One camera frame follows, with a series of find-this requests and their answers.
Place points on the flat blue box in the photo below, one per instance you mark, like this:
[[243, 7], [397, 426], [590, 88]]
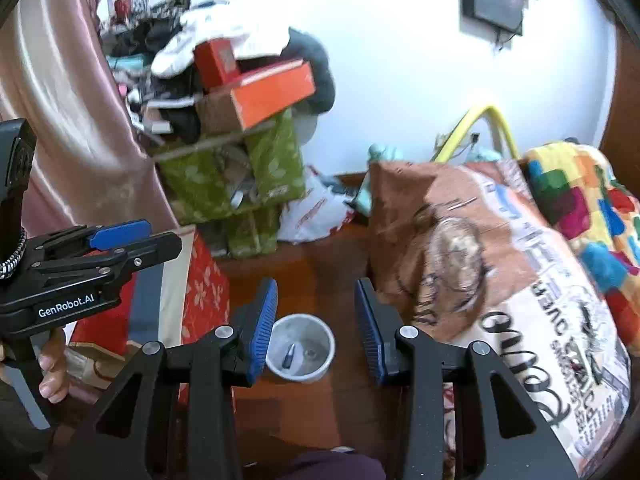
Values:
[[149, 300]]

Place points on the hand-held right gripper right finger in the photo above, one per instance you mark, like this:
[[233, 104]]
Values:
[[369, 330]]

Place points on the colourful patchwork blanket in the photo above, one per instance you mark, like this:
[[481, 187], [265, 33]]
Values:
[[585, 200]]

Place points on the large green leaf-print box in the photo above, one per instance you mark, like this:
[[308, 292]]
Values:
[[195, 185]]

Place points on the small red box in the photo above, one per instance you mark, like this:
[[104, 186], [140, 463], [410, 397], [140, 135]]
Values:
[[216, 62]]

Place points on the pink satin curtain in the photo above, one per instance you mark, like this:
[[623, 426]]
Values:
[[75, 110]]

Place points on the light wooden block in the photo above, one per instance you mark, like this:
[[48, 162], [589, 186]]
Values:
[[95, 365]]

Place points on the white plastic bag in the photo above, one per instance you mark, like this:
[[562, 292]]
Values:
[[312, 210]]

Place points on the person's left hand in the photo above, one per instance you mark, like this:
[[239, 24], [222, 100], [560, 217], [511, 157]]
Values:
[[52, 367]]

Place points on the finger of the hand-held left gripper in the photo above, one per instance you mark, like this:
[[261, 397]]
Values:
[[122, 234], [150, 250]]

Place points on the yellow tube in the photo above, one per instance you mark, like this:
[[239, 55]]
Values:
[[492, 115]]

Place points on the white cloth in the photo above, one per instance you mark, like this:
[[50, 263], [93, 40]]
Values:
[[200, 30]]

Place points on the person's dark purple clothing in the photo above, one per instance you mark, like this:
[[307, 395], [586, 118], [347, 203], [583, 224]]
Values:
[[335, 465]]

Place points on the small white bin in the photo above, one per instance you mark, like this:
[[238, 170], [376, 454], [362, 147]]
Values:
[[300, 355]]

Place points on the brown newspaper-print cloth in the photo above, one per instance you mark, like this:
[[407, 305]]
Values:
[[500, 270]]

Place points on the small green leaf-print box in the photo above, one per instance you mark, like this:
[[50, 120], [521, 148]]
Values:
[[252, 232]]

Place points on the red floral box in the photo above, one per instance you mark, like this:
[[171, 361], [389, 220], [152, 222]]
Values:
[[205, 290]]

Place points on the flat red box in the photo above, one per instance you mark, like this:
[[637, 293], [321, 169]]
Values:
[[107, 317]]

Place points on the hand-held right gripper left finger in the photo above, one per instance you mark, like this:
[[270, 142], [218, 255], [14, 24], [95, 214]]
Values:
[[262, 330]]

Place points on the teal plastic item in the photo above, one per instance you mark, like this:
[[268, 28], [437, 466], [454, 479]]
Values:
[[382, 152]]

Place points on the pile of mixed clothes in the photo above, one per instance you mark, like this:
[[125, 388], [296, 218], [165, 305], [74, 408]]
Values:
[[145, 60]]

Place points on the dark grey cloth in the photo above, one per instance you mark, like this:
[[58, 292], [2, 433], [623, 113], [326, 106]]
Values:
[[312, 67]]

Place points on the orange brown cardboard box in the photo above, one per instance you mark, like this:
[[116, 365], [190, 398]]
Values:
[[272, 90]]

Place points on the small dark metal piece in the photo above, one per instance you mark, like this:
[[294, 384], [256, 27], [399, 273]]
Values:
[[288, 358]]

